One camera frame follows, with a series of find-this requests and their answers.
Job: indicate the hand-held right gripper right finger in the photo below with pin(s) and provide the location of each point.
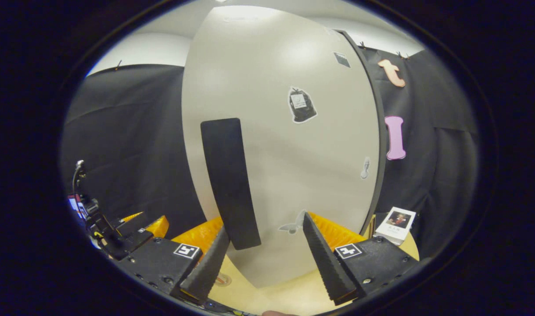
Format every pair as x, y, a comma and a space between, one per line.
326, 263

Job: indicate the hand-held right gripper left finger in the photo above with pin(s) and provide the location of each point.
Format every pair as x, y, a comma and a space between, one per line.
208, 267

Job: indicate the black backdrop cloth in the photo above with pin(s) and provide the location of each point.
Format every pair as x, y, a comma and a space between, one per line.
131, 131

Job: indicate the beige cabinet door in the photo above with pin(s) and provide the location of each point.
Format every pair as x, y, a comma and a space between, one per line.
293, 175

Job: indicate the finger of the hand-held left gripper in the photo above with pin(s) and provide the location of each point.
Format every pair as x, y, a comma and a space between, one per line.
131, 224
140, 237

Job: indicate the white portrait book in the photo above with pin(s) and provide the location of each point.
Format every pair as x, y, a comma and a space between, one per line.
394, 226

